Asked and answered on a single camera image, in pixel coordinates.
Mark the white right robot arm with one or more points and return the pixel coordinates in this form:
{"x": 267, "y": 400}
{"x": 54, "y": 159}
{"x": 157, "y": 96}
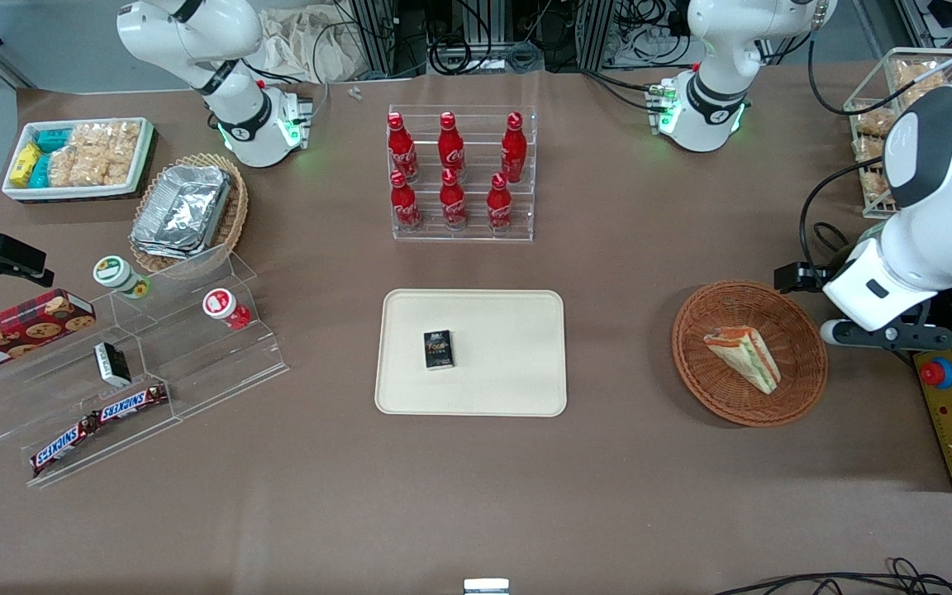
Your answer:
{"x": 236, "y": 91}

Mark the brown round wicker basket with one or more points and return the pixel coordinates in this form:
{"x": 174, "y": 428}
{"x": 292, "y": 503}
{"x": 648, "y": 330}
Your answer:
{"x": 716, "y": 380}

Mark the yellow snack packet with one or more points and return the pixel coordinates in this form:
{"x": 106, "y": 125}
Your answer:
{"x": 24, "y": 164}

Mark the green lid yogurt cup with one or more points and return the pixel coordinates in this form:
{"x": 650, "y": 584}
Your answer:
{"x": 116, "y": 274}

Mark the small black card box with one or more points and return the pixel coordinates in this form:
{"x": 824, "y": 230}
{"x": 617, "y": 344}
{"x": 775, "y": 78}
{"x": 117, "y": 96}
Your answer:
{"x": 438, "y": 349}

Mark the clear acrylic bottle rack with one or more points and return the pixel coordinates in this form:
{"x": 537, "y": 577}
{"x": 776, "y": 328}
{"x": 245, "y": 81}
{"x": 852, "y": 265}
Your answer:
{"x": 476, "y": 227}

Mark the snickers chocolate bar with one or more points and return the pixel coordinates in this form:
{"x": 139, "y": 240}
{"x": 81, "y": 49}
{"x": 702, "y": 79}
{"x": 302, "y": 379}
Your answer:
{"x": 130, "y": 403}
{"x": 63, "y": 444}

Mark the light oval wicker basket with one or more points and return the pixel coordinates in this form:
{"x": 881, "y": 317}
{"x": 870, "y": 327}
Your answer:
{"x": 236, "y": 215}

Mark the small black white box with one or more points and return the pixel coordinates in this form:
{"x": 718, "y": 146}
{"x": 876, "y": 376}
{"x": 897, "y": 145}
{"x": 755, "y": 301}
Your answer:
{"x": 112, "y": 364}

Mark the white rectangular snack bin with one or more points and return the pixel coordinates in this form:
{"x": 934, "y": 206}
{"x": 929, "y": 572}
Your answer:
{"x": 79, "y": 192}

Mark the stacked aluminium foil trays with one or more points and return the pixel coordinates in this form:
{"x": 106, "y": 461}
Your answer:
{"x": 183, "y": 211}

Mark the clear bagged rice crackers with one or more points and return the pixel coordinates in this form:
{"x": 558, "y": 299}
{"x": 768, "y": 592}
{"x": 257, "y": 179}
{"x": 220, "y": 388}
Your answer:
{"x": 96, "y": 153}

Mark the beige plastic tray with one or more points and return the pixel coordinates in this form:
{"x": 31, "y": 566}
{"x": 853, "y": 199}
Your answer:
{"x": 509, "y": 355}

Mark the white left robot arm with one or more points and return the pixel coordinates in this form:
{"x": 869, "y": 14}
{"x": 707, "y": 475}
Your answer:
{"x": 951, "y": 207}

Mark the white crumpled cloth bag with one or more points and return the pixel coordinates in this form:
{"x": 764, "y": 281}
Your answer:
{"x": 302, "y": 45}

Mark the triangular sandwich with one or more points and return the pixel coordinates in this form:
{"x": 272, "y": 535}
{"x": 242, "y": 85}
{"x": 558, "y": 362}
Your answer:
{"x": 747, "y": 355}

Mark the red tartan cookie box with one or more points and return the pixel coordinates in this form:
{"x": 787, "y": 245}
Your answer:
{"x": 21, "y": 330}

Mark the bagged bread in rack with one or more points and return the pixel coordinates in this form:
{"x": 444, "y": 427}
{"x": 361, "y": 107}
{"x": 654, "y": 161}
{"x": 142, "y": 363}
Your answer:
{"x": 873, "y": 157}

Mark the red cola bottle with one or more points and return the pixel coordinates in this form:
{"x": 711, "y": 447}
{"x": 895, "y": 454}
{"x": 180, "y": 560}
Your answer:
{"x": 402, "y": 153}
{"x": 450, "y": 149}
{"x": 499, "y": 207}
{"x": 404, "y": 205}
{"x": 513, "y": 153}
{"x": 452, "y": 202}

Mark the teal snack packet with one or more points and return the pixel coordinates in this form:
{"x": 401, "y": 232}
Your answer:
{"x": 40, "y": 172}
{"x": 53, "y": 139}

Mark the clear acrylic stepped shelf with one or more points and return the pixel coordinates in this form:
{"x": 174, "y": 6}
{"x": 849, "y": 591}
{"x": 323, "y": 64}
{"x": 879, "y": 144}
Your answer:
{"x": 195, "y": 364}

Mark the red lid yogurt cup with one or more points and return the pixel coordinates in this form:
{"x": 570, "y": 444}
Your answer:
{"x": 221, "y": 306}

